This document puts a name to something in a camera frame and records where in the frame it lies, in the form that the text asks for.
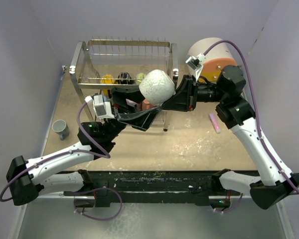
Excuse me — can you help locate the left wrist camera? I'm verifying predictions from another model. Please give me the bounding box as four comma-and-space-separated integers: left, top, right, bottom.
84, 94, 115, 120

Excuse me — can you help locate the lime green mug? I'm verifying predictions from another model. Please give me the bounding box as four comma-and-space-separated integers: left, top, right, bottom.
135, 73, 146, 85

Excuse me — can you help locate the metal dish rack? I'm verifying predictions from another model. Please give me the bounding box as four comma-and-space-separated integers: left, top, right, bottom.
68, 37, 179, 132

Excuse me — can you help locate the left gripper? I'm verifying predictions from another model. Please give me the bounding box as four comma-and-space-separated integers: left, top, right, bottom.
103, 87, 161, 142

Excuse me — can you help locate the round drawer box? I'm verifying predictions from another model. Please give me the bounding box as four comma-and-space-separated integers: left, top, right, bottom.
186, 37, 237, 82

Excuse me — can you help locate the yellow mug black handle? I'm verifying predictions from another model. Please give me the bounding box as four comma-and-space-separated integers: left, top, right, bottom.
100, 74, 116, 98

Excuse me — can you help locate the salmon pink mug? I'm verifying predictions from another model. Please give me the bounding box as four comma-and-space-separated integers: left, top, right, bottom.
142, 99, 154, 111

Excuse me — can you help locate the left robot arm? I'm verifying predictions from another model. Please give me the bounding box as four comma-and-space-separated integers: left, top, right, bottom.
5, 94, 127, 206

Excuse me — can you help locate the grey speckled mug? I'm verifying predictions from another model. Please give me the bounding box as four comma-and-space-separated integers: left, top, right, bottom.
139, 69, 175, 106

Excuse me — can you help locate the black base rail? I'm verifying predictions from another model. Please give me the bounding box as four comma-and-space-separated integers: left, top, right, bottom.
64, 170, 240, 210

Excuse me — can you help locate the pink tube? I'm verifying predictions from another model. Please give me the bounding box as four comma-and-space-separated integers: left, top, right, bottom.
209, 113, 221, 133

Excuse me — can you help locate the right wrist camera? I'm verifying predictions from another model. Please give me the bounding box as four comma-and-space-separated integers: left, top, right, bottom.
185, 53, 206, 82

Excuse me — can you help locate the aluminium frame rail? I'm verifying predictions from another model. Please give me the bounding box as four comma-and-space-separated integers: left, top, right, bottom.
38, 192, 65, 199

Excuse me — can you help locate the black mug white interior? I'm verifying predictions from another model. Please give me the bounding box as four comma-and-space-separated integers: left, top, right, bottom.
118, 72, 135, 85

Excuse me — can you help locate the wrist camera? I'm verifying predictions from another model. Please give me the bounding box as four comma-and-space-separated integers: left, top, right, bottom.
84, 94, 115, 120
185, 53, 206, 82

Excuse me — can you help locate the purple mug black handle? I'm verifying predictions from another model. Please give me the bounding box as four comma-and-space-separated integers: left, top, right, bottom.
126, 99, 138, 109

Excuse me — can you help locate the small grey cup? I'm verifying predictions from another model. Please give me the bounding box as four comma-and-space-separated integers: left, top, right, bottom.
52, 119, 70, 140

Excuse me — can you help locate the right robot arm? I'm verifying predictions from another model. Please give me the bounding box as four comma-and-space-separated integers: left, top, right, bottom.
162, 65, 299, 210

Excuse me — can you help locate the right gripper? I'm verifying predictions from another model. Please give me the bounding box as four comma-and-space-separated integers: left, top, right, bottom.
161, 74, 227, 112

